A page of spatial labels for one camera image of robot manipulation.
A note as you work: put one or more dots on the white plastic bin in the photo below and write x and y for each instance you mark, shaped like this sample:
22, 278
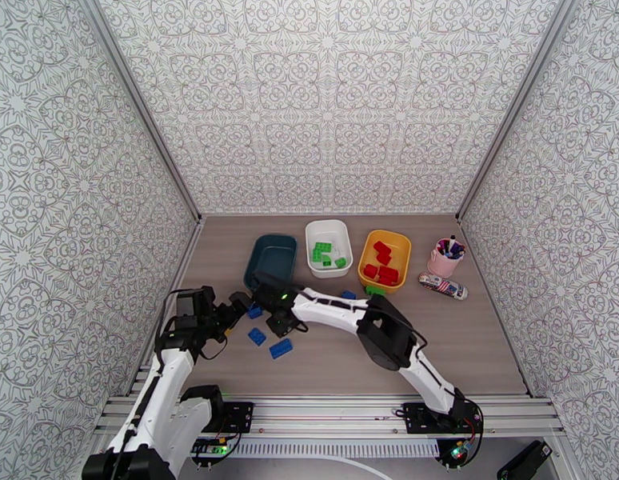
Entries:
334, 233

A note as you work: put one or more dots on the small circuit board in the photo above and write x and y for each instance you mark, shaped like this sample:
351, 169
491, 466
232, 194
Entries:
457, 452
212, 449

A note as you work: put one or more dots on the black capped white marker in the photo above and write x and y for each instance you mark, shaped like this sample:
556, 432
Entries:
452, 242

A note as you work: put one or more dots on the aluminium mounting rail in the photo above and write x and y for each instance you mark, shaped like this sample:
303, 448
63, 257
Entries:
329, 416

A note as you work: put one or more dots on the aluminium frame post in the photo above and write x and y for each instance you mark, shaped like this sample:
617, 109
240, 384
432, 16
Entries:
513, 108
143, 108

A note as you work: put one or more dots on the yellow plastic bin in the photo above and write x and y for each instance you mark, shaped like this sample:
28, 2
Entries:
399, 243

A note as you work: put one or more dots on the grey table side rail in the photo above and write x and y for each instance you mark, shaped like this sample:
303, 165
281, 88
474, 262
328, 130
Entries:
482, 273
187, 253

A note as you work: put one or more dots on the blue lego brick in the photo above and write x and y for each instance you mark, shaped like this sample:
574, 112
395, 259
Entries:
254, 310
348, 295
281, 348
257, 336

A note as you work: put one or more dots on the flag print tube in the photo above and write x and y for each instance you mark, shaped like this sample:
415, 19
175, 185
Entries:
444, 287

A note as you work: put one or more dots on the purple pen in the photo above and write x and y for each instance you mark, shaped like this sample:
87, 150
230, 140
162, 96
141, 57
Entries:
459, 251

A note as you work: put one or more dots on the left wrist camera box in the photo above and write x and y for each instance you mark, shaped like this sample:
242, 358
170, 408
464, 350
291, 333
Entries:
189, 303

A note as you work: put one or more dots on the pink pen cup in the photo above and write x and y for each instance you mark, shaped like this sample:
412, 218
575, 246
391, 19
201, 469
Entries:
442, 267

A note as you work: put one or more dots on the dark teal plastic bin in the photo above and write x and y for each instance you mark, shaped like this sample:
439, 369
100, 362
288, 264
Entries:
272, 258

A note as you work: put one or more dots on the black box device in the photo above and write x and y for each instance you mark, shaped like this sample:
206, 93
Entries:
524, 461

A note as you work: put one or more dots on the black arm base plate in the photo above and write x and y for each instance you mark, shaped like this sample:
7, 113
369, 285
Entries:
239, 416
414, 418

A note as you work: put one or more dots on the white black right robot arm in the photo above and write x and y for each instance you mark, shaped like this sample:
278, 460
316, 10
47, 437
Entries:
389, 333

